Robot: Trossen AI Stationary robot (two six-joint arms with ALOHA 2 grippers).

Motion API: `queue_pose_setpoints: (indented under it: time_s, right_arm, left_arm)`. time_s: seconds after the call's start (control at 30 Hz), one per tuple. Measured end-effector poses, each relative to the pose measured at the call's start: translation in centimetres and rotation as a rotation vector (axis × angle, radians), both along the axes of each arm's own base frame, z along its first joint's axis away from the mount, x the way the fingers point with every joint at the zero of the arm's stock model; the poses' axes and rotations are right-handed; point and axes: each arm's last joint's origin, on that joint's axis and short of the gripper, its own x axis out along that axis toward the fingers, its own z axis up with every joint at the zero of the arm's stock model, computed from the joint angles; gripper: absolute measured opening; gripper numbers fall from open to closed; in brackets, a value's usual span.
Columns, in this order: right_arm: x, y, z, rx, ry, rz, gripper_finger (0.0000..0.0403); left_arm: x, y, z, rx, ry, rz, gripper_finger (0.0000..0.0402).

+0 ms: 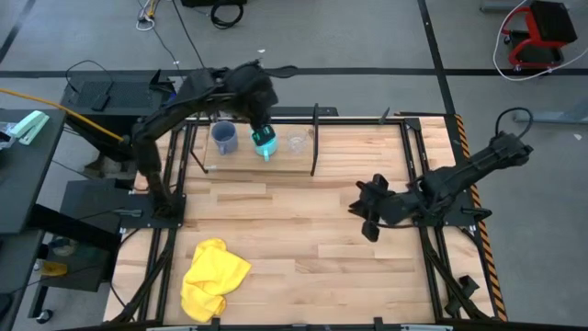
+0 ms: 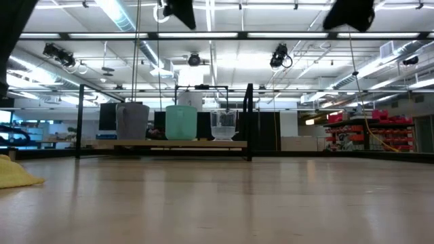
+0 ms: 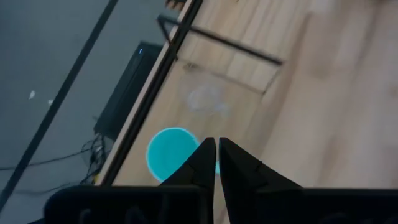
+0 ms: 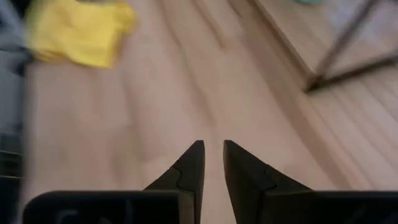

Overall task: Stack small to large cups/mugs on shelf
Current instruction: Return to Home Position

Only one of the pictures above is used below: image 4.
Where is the wooden shelf with black frame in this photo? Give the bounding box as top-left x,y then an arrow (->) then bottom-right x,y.
245,0 -> 398,94

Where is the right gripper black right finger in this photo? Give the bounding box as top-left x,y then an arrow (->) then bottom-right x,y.
223,139 -> 398,224

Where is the yellow cloth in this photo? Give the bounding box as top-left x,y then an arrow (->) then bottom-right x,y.
24,0 -> 137,69

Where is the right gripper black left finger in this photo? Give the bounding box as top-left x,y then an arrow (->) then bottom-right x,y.
23,139 -> 206,224

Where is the black metal table frame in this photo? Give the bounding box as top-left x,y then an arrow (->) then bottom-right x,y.
0,133 -> 25,224

